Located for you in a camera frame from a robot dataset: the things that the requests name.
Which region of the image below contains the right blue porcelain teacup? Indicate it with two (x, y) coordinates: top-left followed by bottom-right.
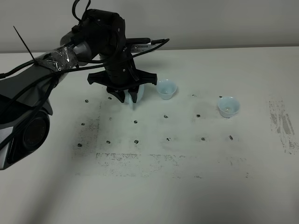
(217, 97), (240, 118)

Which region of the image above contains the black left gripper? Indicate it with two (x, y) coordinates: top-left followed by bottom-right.
(87, 53), (157, 103)

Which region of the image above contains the black cable tie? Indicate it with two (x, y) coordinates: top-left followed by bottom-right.
(13, 26), (37, 64)

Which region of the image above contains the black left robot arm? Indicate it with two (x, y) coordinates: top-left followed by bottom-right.
(0, 9), (157, 170)

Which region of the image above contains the light blue porcelain teapot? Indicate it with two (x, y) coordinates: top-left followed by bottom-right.
(124, 84), (145, 110)

